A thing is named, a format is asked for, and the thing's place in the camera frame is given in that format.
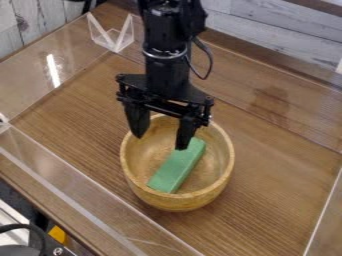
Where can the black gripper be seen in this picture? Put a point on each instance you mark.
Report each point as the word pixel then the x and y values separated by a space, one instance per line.
pixel 164 90

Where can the green rectangular block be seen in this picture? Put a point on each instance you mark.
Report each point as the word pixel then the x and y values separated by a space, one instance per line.
pixel 177 167

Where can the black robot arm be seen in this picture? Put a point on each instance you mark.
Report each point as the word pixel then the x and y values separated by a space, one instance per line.
pixel 173 24

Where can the brown wooden bowl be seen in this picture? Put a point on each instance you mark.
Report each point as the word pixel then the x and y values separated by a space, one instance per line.
pixel 144 154

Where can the yellow and black device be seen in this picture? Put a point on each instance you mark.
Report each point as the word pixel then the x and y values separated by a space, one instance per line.
pixel 54 243

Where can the clear acrylic corner bracket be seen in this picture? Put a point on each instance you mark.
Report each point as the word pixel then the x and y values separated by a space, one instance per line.
pixel 116 40

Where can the clear acrylic tray wall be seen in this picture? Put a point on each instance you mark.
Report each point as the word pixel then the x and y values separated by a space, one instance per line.
pixel 98 217

